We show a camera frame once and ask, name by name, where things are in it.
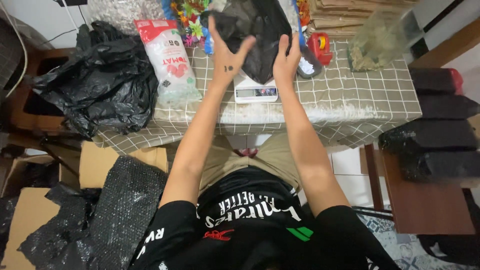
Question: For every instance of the colourful plastic flowers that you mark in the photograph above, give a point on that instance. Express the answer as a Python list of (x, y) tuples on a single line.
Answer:
[(191, 22)]

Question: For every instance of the black printed shirt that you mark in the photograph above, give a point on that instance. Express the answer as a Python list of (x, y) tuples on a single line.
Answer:
[(247, 232)]

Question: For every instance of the black wrapped parcel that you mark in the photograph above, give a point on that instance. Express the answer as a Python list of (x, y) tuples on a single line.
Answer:
[(438, 165), (435, 80), (427, 137), (448, 107)]

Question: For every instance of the brown wooden stool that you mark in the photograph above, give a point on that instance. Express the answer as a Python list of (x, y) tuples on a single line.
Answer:
[(423, 202)]

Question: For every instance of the brown wooden chair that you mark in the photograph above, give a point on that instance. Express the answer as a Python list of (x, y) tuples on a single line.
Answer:
[(41, 93)]

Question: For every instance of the clear bag of dry moss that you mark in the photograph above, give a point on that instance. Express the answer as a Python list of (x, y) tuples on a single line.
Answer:
[(378, 41)]

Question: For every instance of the white fertiliser bag red top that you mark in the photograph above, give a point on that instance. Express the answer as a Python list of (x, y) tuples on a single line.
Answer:
[(170, 62)]

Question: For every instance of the red tape dispenser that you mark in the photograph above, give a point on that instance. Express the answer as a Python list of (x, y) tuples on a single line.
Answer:
[(319, 47)]

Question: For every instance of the brown cardboard box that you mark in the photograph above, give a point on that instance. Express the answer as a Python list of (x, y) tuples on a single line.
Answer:
[(28, 221), (97, 161), (22, 168)]

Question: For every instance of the blue patterned rug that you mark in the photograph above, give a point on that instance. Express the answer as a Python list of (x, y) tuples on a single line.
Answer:
[(397, 247)]

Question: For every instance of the heap of black plastic bags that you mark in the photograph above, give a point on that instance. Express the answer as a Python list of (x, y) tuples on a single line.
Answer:
[(101, 82)]

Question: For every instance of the black plastic bag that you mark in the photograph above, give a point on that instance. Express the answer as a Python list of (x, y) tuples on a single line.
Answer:
[(258, 33)]

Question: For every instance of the white digital kitchen scale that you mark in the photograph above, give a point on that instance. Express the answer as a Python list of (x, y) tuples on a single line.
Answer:
[(255, 92)]

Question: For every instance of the khaki shorts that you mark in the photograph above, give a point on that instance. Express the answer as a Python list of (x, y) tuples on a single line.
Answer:
[(270, 157)]

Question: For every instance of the dark bowl with white contents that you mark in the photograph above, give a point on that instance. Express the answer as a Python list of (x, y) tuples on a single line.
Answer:
[(308, 67)]

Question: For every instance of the person's right hand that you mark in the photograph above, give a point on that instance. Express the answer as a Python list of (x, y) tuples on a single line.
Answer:
[(285, 67)]

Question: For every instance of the stack of brown cardboard sheets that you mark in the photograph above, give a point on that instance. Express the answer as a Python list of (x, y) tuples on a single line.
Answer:
[(348, 15)]

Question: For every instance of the clear bag of white pebbles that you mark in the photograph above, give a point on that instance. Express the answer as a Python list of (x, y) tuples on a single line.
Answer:
[(120, 11)]

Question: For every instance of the olive checked tablecloth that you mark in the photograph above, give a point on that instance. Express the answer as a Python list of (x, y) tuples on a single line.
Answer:
[(348, 97)]

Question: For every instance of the black bubble wrap sheet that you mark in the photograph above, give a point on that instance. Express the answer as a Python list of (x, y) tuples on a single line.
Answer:
[(116, 213)]

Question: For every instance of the person's left hand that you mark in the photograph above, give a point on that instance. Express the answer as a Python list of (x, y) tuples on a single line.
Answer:
[(227, 69)]

